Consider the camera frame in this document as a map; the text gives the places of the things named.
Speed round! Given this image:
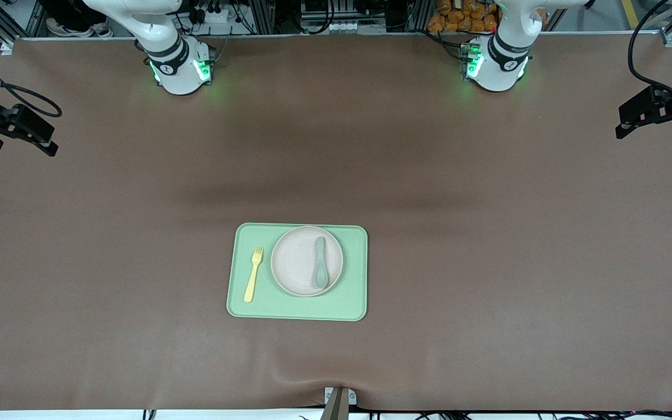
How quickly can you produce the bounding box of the yellow plastic fork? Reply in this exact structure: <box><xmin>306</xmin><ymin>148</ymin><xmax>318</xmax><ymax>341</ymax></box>
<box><xmin>243</xmin><ymin>247</ymin><xmax>265</xmax><ymax>303</ymax></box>

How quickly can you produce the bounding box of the round beige plate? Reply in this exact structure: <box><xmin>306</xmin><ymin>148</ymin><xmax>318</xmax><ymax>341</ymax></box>
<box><xmin>270</xmin><ymin>226</ymin><xmax>344</xmax><ymax>298</ymax></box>

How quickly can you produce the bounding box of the green plastic spoon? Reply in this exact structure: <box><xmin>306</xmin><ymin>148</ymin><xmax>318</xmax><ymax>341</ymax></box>
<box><xmin>313</xmin><ymin>236</ymin><xmax>330</xmax><ymax>289</ymax></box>

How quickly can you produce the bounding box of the orange objects bin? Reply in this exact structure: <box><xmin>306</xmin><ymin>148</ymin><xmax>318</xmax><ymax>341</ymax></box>
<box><xmin>428</xmin><ymin>0</ymin><xmax>548</xmax><ymax>33</ymax></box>

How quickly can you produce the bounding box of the white power strip with plugs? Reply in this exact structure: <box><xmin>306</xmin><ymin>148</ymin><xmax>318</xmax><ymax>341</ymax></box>
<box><xmin>193</xmin><ymin>0</ymin><xmax>237</xmax><ymax>24</ymax></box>

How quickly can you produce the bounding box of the white terminal strip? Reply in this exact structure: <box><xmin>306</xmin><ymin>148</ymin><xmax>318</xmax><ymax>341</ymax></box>
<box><xmin>303</xmin><ymin>20</ymin><xmax>372</xmax><ymax>34</ymax></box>

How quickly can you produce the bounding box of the light green rectangular tray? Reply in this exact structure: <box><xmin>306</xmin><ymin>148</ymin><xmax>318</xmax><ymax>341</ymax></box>
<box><xmin>226</xmin><ymin>222</ymin><xmax>369</xmax><ymax>322</ymax></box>

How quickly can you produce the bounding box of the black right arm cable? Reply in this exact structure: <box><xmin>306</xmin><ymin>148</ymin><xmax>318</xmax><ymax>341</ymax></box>
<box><xmin>0</xmin><ymin>36</ymin><xmax>62</xmax><ymax>118</ymax></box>

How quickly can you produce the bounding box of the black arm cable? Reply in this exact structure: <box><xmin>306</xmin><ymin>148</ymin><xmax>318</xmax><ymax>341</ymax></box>
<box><xmin>628</xmin><ymin>0</ymin><xmax>672</xmax><ymax>91</ymax></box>
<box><xmin>0</xmin><ymin>36</ymin><xmax>62</xmax><ymax>118</ymax></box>

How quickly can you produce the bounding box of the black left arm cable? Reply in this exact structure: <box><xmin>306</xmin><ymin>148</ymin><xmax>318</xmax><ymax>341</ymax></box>
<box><xmin>628</xmin><ymin>0</ymin><xmax>672</xmax><ymax>91</ymax></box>

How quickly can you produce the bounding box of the metal table edge bracket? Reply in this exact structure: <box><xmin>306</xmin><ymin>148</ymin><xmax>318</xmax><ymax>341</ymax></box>
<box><xmin>323</xmin><ymin>386</ymin><xmax>358</xmax><ymax>420</ymax></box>

